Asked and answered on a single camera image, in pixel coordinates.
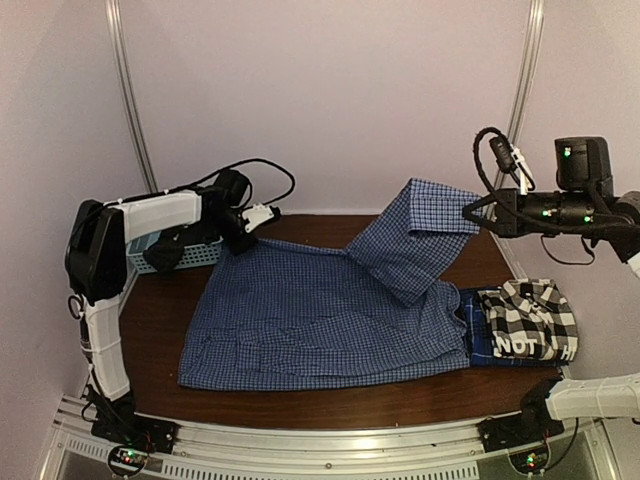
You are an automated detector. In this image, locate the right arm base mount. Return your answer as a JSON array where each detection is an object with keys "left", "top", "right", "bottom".
[{"left": 477, "top": 377, "right": 565, "bottom": 477}]

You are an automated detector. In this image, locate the black garment in basket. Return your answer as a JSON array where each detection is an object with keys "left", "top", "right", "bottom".
[{"left": 143, "top": 225, "right": 221, "bottom": 273}]

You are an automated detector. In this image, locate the right aluminium frame post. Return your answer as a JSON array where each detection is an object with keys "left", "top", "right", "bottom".
[{"left": 507, "top": 0, "right": 545, "bottom": 143}]

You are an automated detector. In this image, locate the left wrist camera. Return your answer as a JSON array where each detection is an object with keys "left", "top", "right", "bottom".
[{"left": 240, "top": 203, "right": 281, "bottom": 234}]

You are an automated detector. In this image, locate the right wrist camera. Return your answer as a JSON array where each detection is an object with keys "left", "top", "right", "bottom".
[{"left": 489, "top": 136, "right": 536, "bottom": 195}]

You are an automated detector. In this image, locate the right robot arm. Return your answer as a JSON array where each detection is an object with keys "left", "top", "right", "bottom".
[{"left": 463, "top": 127, "right": 639, "bottom": 442}]

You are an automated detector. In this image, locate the light blue plastic basket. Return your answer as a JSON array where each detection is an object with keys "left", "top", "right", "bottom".
[{"left": 126, "top": 232, "right": 223, "bottom": 274}]

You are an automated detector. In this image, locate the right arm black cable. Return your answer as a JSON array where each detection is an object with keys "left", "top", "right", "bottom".
[{"left": 473, "top": 126, "right": 596, "bottom": 266}]

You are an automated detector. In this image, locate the left aluminium frame post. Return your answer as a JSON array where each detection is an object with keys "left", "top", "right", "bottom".
[{"left": 104, "top": 0, "right": 159, "bottom": 193}]

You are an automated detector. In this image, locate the aluminium frame post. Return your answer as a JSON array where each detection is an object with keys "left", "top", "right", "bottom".
[
  {"left": 507, "top": 0, "right": 545, "bottom": 143},
  {"left": 104, "top": 0, "right": 159, "bottom": 193}
]

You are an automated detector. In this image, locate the black white plaid shirt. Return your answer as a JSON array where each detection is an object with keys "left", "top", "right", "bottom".
[{"left": 477, "top": 279, "right": 579, "bottom": 362}]

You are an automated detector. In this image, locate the front aluminium rail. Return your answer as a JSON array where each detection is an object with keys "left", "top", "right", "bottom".
[{"left": 39, "top": 394, "right": 621, "bottom": 480}]

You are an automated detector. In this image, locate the blue small-check shirt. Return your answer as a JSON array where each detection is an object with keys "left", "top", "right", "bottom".
[{"left": 178, "top": 178, "right": 479, "bottom": 391}]

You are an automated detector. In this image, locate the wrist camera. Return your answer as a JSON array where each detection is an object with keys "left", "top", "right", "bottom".
[
  {"left": 489, "top": 136, "right": 536, "bottom": 195},
  {"left": 240, "top": 203, "right": 281, "bottom": 234}
]

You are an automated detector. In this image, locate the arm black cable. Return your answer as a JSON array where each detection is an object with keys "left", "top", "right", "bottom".
[
  {"left": 67, "top": 158, "right": 296, "bottom": 321},
  {"left": 473, "top": 126, "right": 596, "bottom": 266}
]

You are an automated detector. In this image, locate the blue plaid folded shirt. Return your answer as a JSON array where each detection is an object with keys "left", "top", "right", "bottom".
[{"left": 457, "top": 288, "right": 567, "bottom": 368}]

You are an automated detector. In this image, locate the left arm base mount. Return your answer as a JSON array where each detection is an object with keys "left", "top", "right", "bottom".
[{"left": 81, "top": 384, "right": 179, "bottom": 479}]

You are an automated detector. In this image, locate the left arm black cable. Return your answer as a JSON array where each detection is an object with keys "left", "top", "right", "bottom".
[{"left": 67, "top": 158, "right": 296, "bottom": 321}]

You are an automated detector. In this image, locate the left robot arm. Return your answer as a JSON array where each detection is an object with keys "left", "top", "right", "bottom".
[{"left": 64, "top": 169, "right": 280, "bottom": 444}]

